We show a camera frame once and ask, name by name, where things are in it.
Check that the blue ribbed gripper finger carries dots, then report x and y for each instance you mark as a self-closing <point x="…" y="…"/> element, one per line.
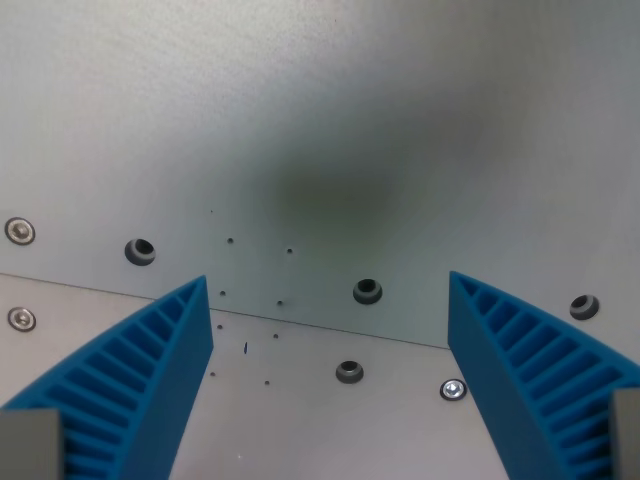
<point x="125" y="380"/>
<point x="520" y="380"/>

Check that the silver hex socket screw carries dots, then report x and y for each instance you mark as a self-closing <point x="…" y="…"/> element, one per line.
<point x="453" y="389"/>
<point x="20" y="231"/>
<point x="21" y="319"/>

